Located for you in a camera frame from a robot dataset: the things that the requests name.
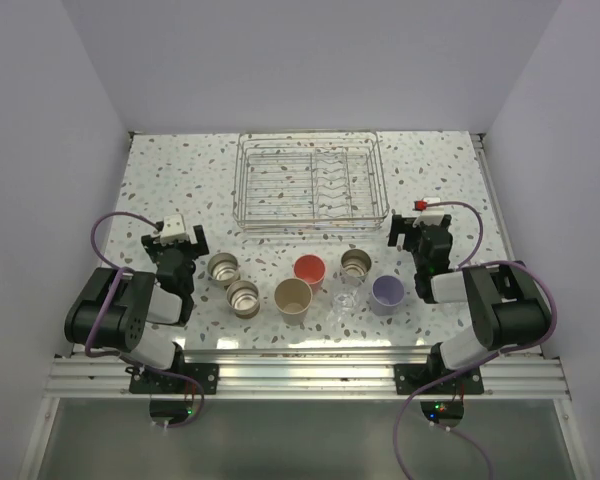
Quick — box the steel cup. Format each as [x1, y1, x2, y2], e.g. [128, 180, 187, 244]
[340, 248, 372, 283]
[207, 252, 240, 288]
[226, 280, 260, 319]

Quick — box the purple plastic cup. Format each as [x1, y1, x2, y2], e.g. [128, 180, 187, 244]
[370, 275, 405, 316]

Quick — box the red plastic cup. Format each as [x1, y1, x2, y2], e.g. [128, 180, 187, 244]
[293, 254, 326, 293]

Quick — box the beige plastic cup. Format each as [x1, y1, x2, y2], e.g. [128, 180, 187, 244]
[274, 278, 313, 326]

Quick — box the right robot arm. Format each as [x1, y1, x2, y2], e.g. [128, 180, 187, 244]
[388, 214, 557, 393]

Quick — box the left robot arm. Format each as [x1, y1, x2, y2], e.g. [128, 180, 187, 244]
[64, 220, 209, 393]

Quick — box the clear glass cup centre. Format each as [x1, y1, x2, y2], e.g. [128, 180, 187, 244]
[331, 276, 364, 315]

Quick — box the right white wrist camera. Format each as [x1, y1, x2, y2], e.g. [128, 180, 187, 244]
[414, 197, 445, 226]

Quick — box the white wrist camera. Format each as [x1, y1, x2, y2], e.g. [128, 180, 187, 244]
[414, 197, 445, 226]
[159, 213, 189, 245]

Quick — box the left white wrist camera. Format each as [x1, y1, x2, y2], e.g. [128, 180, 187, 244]
[159, 213, 189, 245]

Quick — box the wire dish rack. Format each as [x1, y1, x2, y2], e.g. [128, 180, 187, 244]
[233, 130, 389, 233]

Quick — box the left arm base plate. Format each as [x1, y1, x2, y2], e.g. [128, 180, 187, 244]
[125, 363, 219, 395]

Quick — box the aluminium front rail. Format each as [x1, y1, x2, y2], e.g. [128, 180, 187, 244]
[44, 346, 570, 400]

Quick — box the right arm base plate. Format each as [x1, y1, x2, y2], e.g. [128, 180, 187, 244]
[393, 364, 485, 396]

